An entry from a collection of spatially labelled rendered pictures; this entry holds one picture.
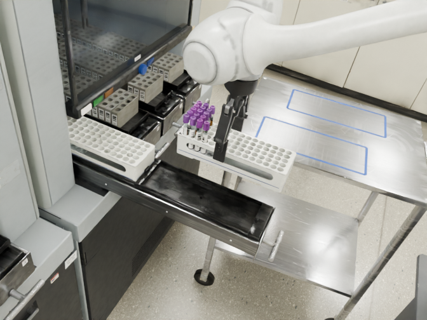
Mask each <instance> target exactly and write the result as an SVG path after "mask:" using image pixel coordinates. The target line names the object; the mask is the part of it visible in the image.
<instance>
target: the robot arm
mask: <svg viewBox="0 0 427 320"><path fill-rule="evenodd" d="M282 9H283V0H230V2H229V3H228V5H227V7H226V9H225V10H222V11H219V12H217V13H215V14H213V15H212V16H210V17H208V18H206V19H205V20H204V21H202V22H201V23H199V24H198V25H197V26H196V27H195V28H194V29H193V30H192V31H191V33H190V34H189V35H188V37H187V39H186V41H185V43H184V46H183V49H182V53H183V61H184V66H185V68H186V70H187V73H188V74H189V75H190V76H191V77H192V79H194V80H195V81H196V82H197V83H200V84H203V85H207V86H216V85H220V84H224V86H225V88H226V89H227V90H228V92H229V93H230V94H228V96H227V100H226V101H227V102H226V104H223V105H222V111H221V115H220V119H219V123H218V126H217V130H216V133H215V136H214V137H213V141H214V142H215V148H214V152H213V159H214V160H216V161H219V162H222V163H223V162H224V160H225V156H226V151H227V146H228V142H229V140H228V139H227V138H228V136H229V133H230V131H231V129H233V130H236V131H239V132H241V131H242V127H243V123H244V118H245V119H247V117H248V115H246V114H245V113H246V112H248V106H249V101H250V95H251V94H252V93H254V92H255V90H256V87H257V82H258V79H259V78H260V77H261V76H262V74H263V71H264V69H265V68H266V67H267V66H268V65H269V64H272V63H276V62H283V61H288V60H297V59H301V58H308V57H314V56H318V55H323V54H327V53H332V52H336V51H341V50H346V49H350V48H356V47H359V46H365V45H368V44H373V43H378V42H382V41H387V40H391V39H396V38H399V37H405V36H411V35H414V34H421V33H425V32H427V0H397V1H392V2H389V3H385V4H380V5H377V6H373V7H370V8H365V9H362V10H358V11H354V12H351V13H346V14H343V15H339V16H336V17H331V18H327V19H324V20H319V21H315V22H310V23H303V24H297V25H279V24H280V20H281V13H282ZM234 111H235V112H234Z"/></svg>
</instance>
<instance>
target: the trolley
mask: <svg viewBox="0 0 427 320"><path fill-rule="evenodd" d="M245 114H246V115H248V117H247V119H245V118H244V123H243V127H242V131H241V132H242V133H244V134H247V135H250V136H252V137H255V138H258V139H261V140H264V141H266V142H269V143H272V144H275V145H278V146H280V147H283V148H286V149H288V150H292V151H294V152H296V157H295V160H294V163H293V166H295V167H298V168H302V169H304V170H308V171H311V172H313V173H317V174H320V175H323V176H326V177H329V178H333V179H336V180H339V181H342V182H345V183H348V184H351V185H355V186H357V187H361V188H363V189H367V190H371V193H370V195H369V197H368V199H367V200H366V202H365V204H364V206H363V207H362V209H361V210H360V212H359V214H358V216H357V217H356V218H354V217H351V216H348V215H345V214H342V213H339V212H336V211H333V210H330V209H327V208H324V207H321V206H318V205H315V204H312V203H309V202H306V201H303V200H300V199H297V198H294V197H291V196H288V195H285V194H282V193H279V192H275V191H273V190H270V189H267V188H264V187H261V186H258V185H255V184H252V183H249V182H246V181H243V180H242V179H243V177H240V176H237V179H236V183H235V186H234V190H235V191H237V192H239V193H242V194H244V195H246V196H249V197H251V198H254V199H256V200H258V201H261V202H263V203H266V204H268V205H270V206H273V207H274V208H276V209H275V211H274V214H273V217H272V219H271V223H270V224H269V227H268V230H267V232H266V234H265V236H264V238H266V239H269V240H271V241H274V242H275V240H276V237H277V235H278V233H279V231H280V230H282V231H283V232H284V235H283V237H282V240H281V243H280V245H279V247H278V250H277V252H276V255H275V257H274V260H273V262H270V261H269V260H268V257H269V254H270V252H271V250H272V247H271V246H269V245H267V244H264V243H263V242H262V243H261V245H260V248H259V250H258V252H257V254H256V256H255V259H254V256H252V255H250V254H248V253H245V252H244V251H241V250H239V249H237V248H234V247H232V246H230V245H228V244H226V243H223V242H222V241H219V240H217V239H215V238H212V237H210V238H209V242H208V247H207V252H206V256H205V261H204V265H203V268H202V269H198V270H196V272H195V274H194V278H195V280H196V281H197V282H198V283H199V284H201V285H203V286H210V285H212V284H213V283H214V280H215V277H214V275H213V274H212V273H211V272H210V264H211V261H212V256H213V253H214V249H216V250H220V251H223V252H225V253H228V254H230V255H234V256H236V257H239V258H242V259H244V260H248V261H249V262H253V263H256V264H258V265H261V266H263V267H267V268H269V269H272V270H275V271H277V272H281V273H282V274H286V275H288V276H291V277H294V278H296V279H300V280H302V281H305V282H307V283H310V284H313V285H315V286H319V287H321V288H324V289H326V290H329V291H333V292H335V293H338V294H340V295H343V296H346V297H348V298H349V300H348V301H347V302H346V304H345V305H344V307H343V308H342V309H341V311H340V313H338V315H337V314H336V315H335V316H334V318H333V317H330V318H326V319H324V320H345V319H346V318H347V316H348V315H349V313H350V312H351V311H352V310H353V308H354V307H355V305H356V304H357V303H358V302H359V300H360V299H361V297H363V295H364V294H365V292H366V291H367V290H368V288H369V287H370V285H371V284H372V283H373V282H374V280H375V279H376V277H377V276H378V275H379V274H380V272H381V271H382V270H383V268H384V267H385V265H386V264H387V263H388V262H389V260H390V259H391V257H392V256H393V255H394V254H395V252H396V251H397V249H398V248H399V247H400V245H401V244H402V243H403V242H404V240H405V239H406V237H407V236H408V235H409V234H410V232H411V231H412V229H413V228H414V227H415V226H416V224H417V223H418V221H419V220H420V219H421V217H422V216H423V215H424V214H425V212H426V211H427V142H425V141H423V132H422V127H421V121H418V120H415V119H411V118H408V117H405V116H401V115H398V114H394V113H391V112H387V111H385V110H381V109H377V108H373V107H369V106H367V105H363V104H360V103H356V102H352V101H349V100H345V99H343V98H339V97H335V96H332V95H328V94H325V93H322V92H319V91H315V90H311V89H308V88H304V87H302V86H298V85H294V84H290V83H286V82H284V81H280V80H277V79H273V78H270V77H266V76H262V78H261V80H260V82H259V84H258V86H257V88H256V90H255V92H254V94H253V95H252V97H251V99H250V101H249V106H248V112H246V113H245ZM379 194H382V195H385V196H388V197H392V198H395V199H398V200H401V201H404V202H406V203H410V204H414V205H416V206H415V207H414V209H413V210H412V211H411V213H410V214H409V216H408V217H407V218H406V220H405V221H404V223H403V224H402V225H401V227H400V228H399V229H398V231H397V232H396V234H395V235H394V236H393V238H392V240H391V241H390V242H389V244H388V245H387V247H386V248H385V249H384V251H383V252H382V253H381V255H380V256H379V258H378V259H377V260H376V262H375V263H374V265H373V266H372V267H371V269H370V270H369V271H368V273H367V275H366V276H365V277H364V279H363V280H362V282H361V283H360V284H359V286H358V287H357V289H356V290H355V291H354V289H355V269H356V249H357V238H358V228H359V226H360V224H361V223H362V221H363V219H364V218H365V216H366V214H367V213H368V211H369V210H370V208H371V206H372V205H373V203H374V201H375V200H376V198H377V196H378V195H379ZM253 259H254V261H253Z"/></svg>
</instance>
